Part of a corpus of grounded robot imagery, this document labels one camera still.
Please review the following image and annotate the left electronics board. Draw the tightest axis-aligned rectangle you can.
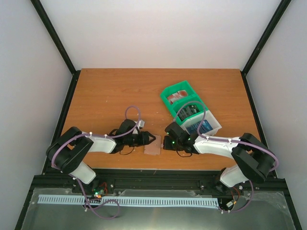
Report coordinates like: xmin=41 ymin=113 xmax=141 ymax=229
xmin=92 ymin=182 xmax=108 ymax=198

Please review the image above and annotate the right connector plug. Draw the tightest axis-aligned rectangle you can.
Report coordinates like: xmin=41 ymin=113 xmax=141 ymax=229
xmin=225 ymin=201 xmax=236 ymax=209

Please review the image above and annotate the white bin with blue cards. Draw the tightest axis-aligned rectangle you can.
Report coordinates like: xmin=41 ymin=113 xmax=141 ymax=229
xmin=180 ymin=110 xmax=222 ymax=136

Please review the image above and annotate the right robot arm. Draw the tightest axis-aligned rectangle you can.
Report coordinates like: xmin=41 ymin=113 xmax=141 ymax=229
xmin=163 ymin=122 xmax=279 ymax=188

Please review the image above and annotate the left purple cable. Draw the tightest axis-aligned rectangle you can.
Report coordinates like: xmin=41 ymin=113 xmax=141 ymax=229
xmin=50 ymin=105 xmax=142 ymax=219

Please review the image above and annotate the right black corner post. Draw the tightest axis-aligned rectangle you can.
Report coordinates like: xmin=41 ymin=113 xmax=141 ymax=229
xmin=241 ymin=0 xmax=292 ymax=75

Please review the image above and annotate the light blue cable duct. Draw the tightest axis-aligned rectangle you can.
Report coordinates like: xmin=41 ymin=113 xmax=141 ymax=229
xmin=37 ymin=195 xmax=219 ymax=209

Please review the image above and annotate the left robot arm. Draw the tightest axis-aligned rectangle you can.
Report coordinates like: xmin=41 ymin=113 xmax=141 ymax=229
xmin=46 ymin=119 xmax=156 ymax=193

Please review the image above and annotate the green bin with red cards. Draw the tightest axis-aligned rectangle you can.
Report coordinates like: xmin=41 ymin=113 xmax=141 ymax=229
xmin=160 ymin=80 xmax=200 ymax=108

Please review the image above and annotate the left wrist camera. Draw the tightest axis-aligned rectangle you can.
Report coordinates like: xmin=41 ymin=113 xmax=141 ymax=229
xmin=136 ymin=120 xmax=145 ymax=130

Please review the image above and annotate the black aluminium frame rail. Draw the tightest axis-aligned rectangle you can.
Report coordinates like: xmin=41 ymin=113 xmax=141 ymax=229
xmin=31 ymin=167 xmax=288 ymax=199

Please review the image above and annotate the red white card stack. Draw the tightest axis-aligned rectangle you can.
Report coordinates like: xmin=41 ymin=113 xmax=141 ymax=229
xmin=167 ymin=90 xmax=188 ymax=104

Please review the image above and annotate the green bin with black cards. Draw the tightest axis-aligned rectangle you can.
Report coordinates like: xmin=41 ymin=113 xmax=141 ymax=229
xmin=168 ymin=95 xmax=209 ymax=126

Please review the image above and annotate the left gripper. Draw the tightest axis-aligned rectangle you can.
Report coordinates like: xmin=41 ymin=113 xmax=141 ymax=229
xmin=124 ymin=131 xmax=155 ymax=148

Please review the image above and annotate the blue card stack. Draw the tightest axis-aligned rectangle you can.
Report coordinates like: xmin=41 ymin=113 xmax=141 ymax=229
xmin=187 ymin=119 xmax=213 ymax=134

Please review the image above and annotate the left black corner post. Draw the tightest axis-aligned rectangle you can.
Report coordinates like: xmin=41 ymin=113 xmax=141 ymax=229
xmin=30 ymin=0 xmax=81 ymax=75

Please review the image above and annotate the black card stack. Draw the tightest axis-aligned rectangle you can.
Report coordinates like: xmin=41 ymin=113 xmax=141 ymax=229
xmin=178 ymin=104 xmax=200 ymax=121

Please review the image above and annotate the black corner post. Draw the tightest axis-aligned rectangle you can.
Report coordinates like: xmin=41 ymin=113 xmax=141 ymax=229
xmin=241 ymin=0 xmax=292 ymax=75
xmin=30 ymin=0 xmax=81 ymax=75

